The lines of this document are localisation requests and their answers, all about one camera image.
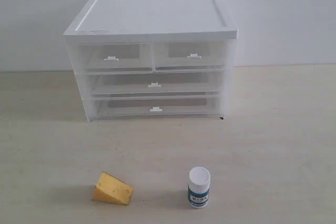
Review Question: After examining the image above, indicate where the clear middle wide drawer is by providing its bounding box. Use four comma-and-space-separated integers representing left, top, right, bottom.
89, 71, 224, 95

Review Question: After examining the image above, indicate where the clear bottom wide drawer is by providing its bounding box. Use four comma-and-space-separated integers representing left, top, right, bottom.
89, 94, 224, 120

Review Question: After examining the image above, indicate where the white plastic drawer cabinet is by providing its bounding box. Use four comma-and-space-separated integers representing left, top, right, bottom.
64, 0, 238, 121

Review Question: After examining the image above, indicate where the clear wide drawer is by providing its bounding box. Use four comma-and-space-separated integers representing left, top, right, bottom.
89, 94, 224, 120
89, 71, 224, 95

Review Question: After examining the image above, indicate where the white capped pill bottle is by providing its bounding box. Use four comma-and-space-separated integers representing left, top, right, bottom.
187, 166, 211, 208

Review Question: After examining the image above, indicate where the yellow cheese wedge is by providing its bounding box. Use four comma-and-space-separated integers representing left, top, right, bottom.
92, 172, 134, 206

